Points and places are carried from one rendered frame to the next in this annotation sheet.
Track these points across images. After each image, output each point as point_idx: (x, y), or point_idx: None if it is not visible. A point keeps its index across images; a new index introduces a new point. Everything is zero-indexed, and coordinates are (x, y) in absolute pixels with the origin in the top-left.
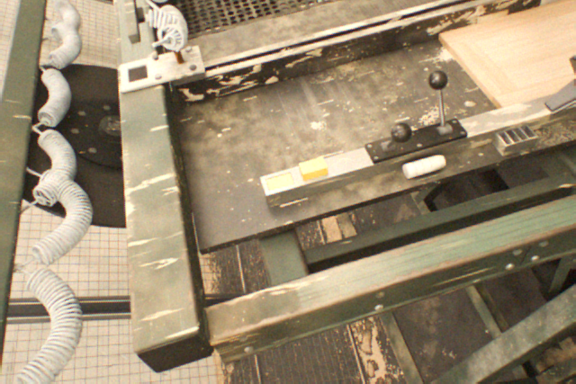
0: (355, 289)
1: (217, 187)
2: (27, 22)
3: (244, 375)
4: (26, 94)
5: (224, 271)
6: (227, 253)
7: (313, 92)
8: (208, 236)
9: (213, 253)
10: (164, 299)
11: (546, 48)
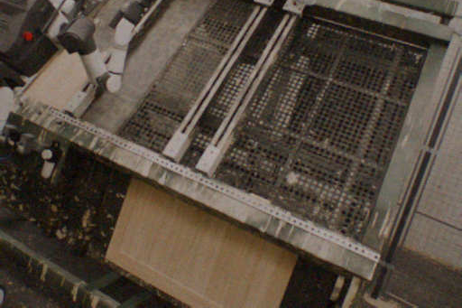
0: None
1: None
2: None
3: (297, 207)
4: None
5: (384, 245)
6: (395, 253)
7: None
8: None
9: (414, 255)
10: None
11: (69, 75)
